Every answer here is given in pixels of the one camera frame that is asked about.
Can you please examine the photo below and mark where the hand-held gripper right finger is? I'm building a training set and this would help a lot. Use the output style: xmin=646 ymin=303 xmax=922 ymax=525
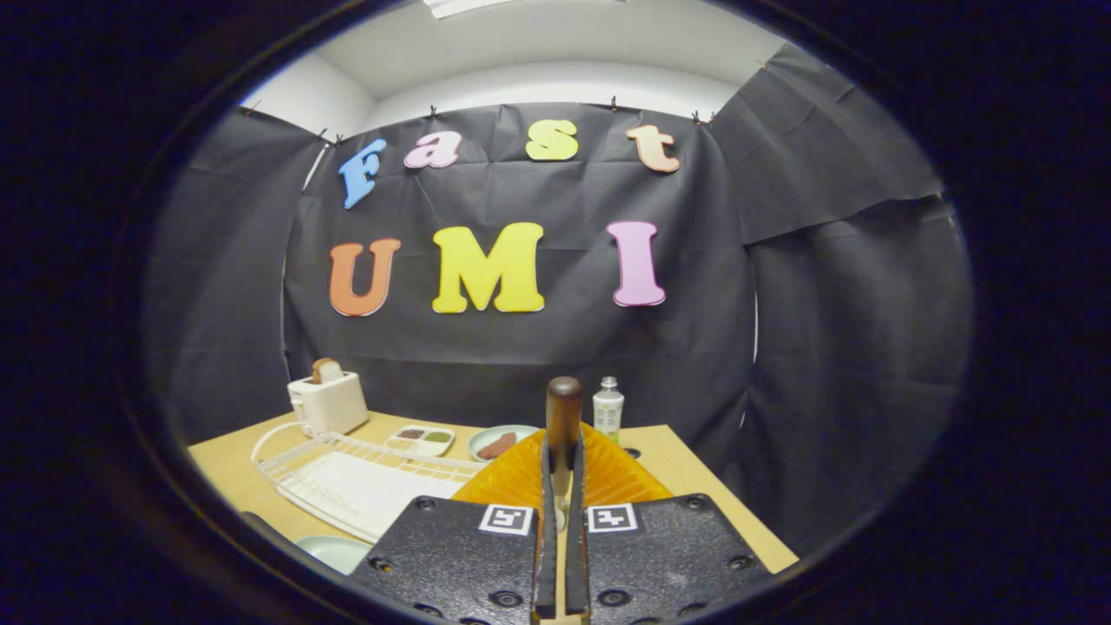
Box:
xmin=564 ymin=423 xmax=773 ymax=625

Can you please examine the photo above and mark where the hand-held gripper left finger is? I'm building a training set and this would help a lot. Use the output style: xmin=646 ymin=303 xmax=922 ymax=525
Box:
xmin=350 ymin=428 xmax=559 ymax=625

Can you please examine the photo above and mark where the wooden handle spoon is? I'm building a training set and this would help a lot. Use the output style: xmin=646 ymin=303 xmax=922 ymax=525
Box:
xmin=545 ymin=376 xmax=584 ymax=532

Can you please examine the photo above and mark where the white wire dish rack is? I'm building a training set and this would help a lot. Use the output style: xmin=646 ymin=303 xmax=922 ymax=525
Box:
xmin=251 ymin=421 xmax=487 ymax=543

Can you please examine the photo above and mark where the pale green plate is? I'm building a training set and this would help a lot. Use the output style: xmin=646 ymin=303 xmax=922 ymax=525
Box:
xmin=468 ymin=424 xmax=543 ymax=463
xmin=295 ymin=536 xmax=374 ymax=576

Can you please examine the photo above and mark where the white green label bottle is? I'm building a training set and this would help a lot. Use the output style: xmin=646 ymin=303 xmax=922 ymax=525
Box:
xmin=593 ymin=376 xmax=625 ymax=445

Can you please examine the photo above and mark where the white divided tray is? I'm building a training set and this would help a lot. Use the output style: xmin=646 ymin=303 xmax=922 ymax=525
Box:
xmin=385 ymin=424 xmax=455 ymax=457

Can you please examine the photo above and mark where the white drip tray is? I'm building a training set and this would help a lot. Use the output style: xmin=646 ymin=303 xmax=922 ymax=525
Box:
xmin=278 ymin=451 xmax=470 ymax=543

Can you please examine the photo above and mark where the black backdrop cloth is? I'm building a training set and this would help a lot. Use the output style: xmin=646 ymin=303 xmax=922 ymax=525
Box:
xmin=143 ymin=39 xmax=977 ymax=556

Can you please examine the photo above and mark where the white toaster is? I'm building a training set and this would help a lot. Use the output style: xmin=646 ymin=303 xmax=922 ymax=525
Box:
xmin=287 ymin=371 xmax=370 ymax=438

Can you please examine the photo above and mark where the ceiling light panel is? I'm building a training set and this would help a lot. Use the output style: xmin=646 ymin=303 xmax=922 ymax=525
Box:
xmin=423 ymin=0 xmax=626 ymax=20

